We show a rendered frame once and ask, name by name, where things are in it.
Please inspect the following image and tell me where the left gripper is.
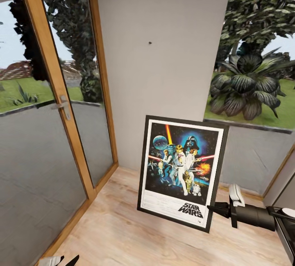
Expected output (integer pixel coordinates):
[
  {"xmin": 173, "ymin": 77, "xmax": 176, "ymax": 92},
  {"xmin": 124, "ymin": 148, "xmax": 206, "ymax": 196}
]
[{"xmin": 60, "ymin": 255, "xmax": 79, "ymax": 266}]

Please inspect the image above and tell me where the poster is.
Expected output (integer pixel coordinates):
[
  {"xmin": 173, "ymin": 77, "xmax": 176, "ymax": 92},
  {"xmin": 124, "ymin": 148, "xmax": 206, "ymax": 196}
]
[{"xmin": 137, "ymin": 115, "xmax": 229, "ymax": 233}]

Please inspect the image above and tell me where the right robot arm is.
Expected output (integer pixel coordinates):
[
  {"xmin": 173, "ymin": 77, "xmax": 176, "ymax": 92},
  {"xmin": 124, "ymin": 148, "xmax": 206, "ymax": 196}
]
[{"xmin": 207, "ymin": 183, "xmax": 295, "ymax": 266}]

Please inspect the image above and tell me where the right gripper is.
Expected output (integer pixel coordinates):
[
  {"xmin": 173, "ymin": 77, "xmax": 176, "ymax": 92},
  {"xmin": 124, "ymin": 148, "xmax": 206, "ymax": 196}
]
[{"xmin": 207, "ymin": 196, "xmax": 259, "ymax": 228}]

